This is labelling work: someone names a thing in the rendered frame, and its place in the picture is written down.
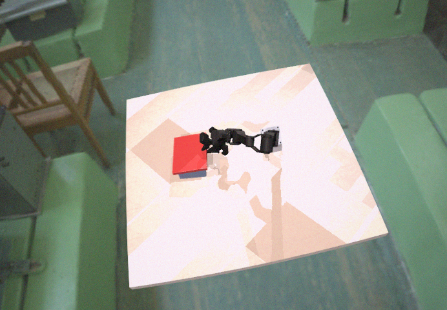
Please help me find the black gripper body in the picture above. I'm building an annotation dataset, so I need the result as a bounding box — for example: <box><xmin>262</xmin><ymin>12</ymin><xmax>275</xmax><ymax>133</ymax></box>
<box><xmin>200</xmin><ymin>132</ymin><xmax>229</xmax><ymax>156</ymax></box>

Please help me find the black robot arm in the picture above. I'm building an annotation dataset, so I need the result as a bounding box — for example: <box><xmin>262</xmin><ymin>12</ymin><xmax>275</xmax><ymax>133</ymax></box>
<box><xmin>209</xmin><ymin>127</ymin><xmax>279</xmax><ymax>154</ymax></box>

